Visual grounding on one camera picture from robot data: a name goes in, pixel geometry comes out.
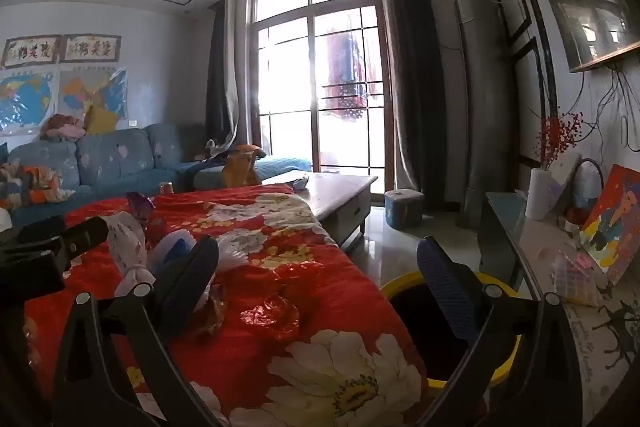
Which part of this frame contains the white foam fruit net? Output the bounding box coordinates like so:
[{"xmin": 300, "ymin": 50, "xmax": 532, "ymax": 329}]
[{"xmin": 155, "ymin": 229, "xmax": 248, "ymax": 308}]

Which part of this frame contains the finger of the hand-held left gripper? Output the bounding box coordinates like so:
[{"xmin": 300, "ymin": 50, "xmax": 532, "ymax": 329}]
[
  {"xmin": 60, "ymin": 216, "xmax": 110, "ymax": 258},
  {"xmin": 7, "ymin": 216, "xmax": 67, "ymax": 253}
]

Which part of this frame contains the blue storage stool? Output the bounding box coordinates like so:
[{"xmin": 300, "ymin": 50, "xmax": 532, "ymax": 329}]
[{"xmin": 384, "ymin": 188, "xmax": 426, "ymax": 229}]

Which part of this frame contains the golden brown snack wrapper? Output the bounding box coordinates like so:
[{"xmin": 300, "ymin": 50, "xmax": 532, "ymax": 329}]
[{"xmin": 187, "ymin": 297, "xmax": 228, "ymax": 348}]

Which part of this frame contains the colourful floral cloth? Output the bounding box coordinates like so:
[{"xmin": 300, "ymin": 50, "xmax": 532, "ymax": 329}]
[{"xmin": 0, "ymin": 159, "xmax": 76, "ymax": 210}]

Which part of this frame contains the red floral blanket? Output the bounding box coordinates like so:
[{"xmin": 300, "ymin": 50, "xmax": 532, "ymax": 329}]
[{"xmin": 20, "ymin": 184, "xmax": 431, "ymax": 427}]

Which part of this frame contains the deer-print table mat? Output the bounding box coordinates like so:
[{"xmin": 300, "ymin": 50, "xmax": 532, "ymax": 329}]
[{"xmin": 520, "ymin": 227, "xmax": 640, "ymax": 427}]

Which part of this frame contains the white cardboard sheet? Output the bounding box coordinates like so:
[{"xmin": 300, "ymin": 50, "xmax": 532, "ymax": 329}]
[{"xmin": 547, "ymin": 154, "xmax": 581, "ymax": 212}]

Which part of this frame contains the glass balcony door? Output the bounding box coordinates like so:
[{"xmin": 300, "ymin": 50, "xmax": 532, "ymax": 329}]
[{"xmin": 247, "ymin": 0, "xmax": 396, "ymax": 188}]

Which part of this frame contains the colourful figure painting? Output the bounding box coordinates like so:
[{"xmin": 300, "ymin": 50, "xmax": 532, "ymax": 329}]
[{"xmin": 580, "ymin": 164, "xmax": 640, "ymax": 288}]

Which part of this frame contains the grey standing air conditioner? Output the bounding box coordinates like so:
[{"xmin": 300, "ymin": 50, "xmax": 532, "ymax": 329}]
[{"xmin": 454, "ymin": 0, "xmax": 521, "ymax": 218}]

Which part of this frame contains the red foil wrapper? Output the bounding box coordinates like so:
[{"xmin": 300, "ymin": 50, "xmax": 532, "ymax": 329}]
[{"xmin": 240, "ymin": 294, "xmax": 301, "ymax": 348}]

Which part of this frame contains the yellow-rimmed black trash bin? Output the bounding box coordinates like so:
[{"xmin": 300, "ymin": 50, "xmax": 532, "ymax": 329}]
[{"xmin": 380, "ymin": 271, "xmax": 523, "ymax": 388}]

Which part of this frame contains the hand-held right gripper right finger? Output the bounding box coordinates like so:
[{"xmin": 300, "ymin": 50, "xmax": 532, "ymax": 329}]
[{"xmin": 415, "ymin": 236, "xmax": 586, "ymax": 427}]

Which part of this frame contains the wide dark curtain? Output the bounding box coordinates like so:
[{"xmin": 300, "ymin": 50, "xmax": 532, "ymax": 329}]
[{"xmin": 375, "ymin": 0, "xmax": 463, "ymax": 210}]

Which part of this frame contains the orange plush toy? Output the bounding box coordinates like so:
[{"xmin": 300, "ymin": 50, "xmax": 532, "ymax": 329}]
[{"xmin": 221, "ymin": 144, "xmax": 267, "ymax": 188}]

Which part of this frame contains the yellow pillow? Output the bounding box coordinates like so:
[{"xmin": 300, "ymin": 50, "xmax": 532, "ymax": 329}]
[{"xmin": 82, "ymin": 104, "xmax": 121, "ymax": 136}]

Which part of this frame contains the white vase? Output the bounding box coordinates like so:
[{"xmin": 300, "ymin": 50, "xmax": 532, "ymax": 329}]
[{"xmin": 525, "ymin": 167, "xmax": 551, "ymax": 221}]

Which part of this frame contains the blue plastic wrapper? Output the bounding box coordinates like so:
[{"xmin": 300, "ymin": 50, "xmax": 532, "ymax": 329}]
[{"xmin": 149, "ymin": 241, "xmax": 188, "ymax": 280}]

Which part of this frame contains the pink plush toy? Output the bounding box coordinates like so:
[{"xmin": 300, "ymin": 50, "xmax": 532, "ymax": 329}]
[{"xmin": 40, "ymin": 113, "xmax": 87, "ymax": 142}]

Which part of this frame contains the purple wrapper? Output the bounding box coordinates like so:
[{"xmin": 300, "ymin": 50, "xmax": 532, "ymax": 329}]
[{"xmin": 126, "ymin": 192, "xmax": 168, "ymax": 230}]

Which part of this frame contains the blue patterned sofa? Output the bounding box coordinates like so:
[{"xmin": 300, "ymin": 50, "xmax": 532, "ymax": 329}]
[{"xmin": 0, "ymin": 123, "xmax": 313, "ymax": 228}]

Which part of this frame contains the hanging laundry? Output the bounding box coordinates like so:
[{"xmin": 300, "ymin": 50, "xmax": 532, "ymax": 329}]
[{"xmin": 320, "ymin": 24, "xmax": 368, "ymax": 122}]

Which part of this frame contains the grey coffee table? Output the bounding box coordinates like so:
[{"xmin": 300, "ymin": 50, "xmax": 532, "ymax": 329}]
[{"xmin": 260, "ymin": 172, "xmax": 379, "ymax": 253}]

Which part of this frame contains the glass-topped television cabinet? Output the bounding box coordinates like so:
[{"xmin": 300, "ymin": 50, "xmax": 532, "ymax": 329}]
[{"xmin": 479, "ymin": 192, "xmax": 640, "ymax": 427}]

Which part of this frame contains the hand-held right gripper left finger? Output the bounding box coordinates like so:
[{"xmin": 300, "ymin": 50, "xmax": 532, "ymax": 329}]
[{"xmin": 52, "ymin": 234, "xmax": 236, "ymax": 427}]

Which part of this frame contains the framed calligraphy poster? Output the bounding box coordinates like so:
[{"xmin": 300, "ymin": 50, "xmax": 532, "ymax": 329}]
[
  {"xmin": 0, "ymin": 36, "xmax": 62, "ymax": 70},
  {"xmin": 62, "ymin": 33, "xmax": 122, "ymax": 62}
]

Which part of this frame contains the narrow dark curtain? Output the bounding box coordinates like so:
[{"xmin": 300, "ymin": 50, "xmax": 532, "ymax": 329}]
[{"xmin": 206, "ymin": 0, "xmax": 251, "ymax": 152}]

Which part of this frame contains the multicoloured country map poster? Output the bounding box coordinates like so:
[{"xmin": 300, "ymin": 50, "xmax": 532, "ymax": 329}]
[{"xmin": 59, "ymin": 66, "xmax": 128, "ymax": 128}]

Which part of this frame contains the blue world map poster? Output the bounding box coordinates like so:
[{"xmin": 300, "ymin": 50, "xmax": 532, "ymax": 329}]
[{"xmin": 0, "ymin": 69, "xmax": 57, "ymax": 135}]

